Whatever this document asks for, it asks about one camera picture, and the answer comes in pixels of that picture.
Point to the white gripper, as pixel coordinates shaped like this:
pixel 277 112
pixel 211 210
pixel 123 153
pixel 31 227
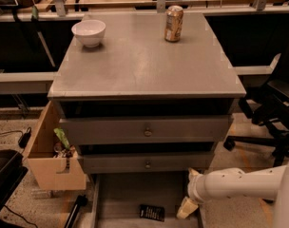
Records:
pixel 193 188

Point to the black rxbar chocolate wrapper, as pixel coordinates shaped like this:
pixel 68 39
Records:
pixel 152 212

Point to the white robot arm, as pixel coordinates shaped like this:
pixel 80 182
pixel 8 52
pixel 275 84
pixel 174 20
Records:
pixel 269 184

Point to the grey upper drawer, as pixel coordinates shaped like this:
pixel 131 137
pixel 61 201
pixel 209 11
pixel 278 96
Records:
pixel 198 129

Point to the grey open bottom drawer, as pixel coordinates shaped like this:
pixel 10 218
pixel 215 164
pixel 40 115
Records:
pixel 117 200

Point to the grey middle drawer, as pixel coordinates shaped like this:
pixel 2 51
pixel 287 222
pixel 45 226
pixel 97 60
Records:
pixel 144 162

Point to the grey drawer cabinet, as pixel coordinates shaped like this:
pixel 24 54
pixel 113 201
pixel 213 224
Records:
pixel 135 72

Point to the black stand leg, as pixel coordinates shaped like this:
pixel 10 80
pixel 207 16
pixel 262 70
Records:
pixel 80 202

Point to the black office chair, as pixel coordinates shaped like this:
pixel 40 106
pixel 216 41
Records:
pixel 269 106

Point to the green snack packet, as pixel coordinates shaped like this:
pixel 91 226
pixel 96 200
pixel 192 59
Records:
pixel 59 132

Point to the cardboard box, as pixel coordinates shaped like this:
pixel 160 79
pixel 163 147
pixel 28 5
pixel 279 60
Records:
pixel 51 171

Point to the black power adapter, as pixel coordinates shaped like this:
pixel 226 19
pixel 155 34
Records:
pixel 23 141

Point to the gold soda can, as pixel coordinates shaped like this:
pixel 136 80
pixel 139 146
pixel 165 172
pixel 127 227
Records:
pixel 174 23

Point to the black bin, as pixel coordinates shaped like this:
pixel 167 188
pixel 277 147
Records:
pixel 12 172

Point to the white ceramic bowl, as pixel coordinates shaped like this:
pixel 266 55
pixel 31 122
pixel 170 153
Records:
pixel 89 33

